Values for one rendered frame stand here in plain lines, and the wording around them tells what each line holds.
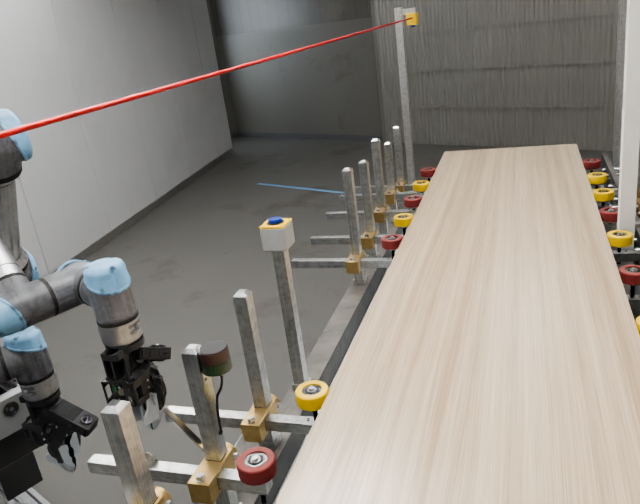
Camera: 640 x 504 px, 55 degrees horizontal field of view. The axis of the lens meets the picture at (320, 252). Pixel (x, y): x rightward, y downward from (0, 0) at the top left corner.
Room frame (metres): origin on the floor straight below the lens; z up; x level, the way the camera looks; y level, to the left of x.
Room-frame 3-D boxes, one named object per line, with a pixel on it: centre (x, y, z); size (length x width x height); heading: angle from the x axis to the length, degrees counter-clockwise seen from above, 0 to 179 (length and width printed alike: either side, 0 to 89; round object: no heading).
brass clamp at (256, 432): (1.32, 0.20, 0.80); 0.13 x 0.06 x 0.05; 160
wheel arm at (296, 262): (2.26, -0.09, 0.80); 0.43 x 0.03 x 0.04; 70
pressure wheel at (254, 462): (1.03, 0.19, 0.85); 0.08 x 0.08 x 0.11
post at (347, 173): (2.28, -0.14, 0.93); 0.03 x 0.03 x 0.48; 70
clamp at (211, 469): (1.09, 0.29, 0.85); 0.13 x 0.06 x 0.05; 160
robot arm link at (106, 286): (1.05, 0.39, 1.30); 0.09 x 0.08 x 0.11; 44
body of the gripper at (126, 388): (1.04, 0.39, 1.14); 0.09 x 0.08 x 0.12; 160
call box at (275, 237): (1.59, 0.11, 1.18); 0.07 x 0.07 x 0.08; 70
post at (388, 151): (2.99, -0.40, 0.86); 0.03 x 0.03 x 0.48; 70
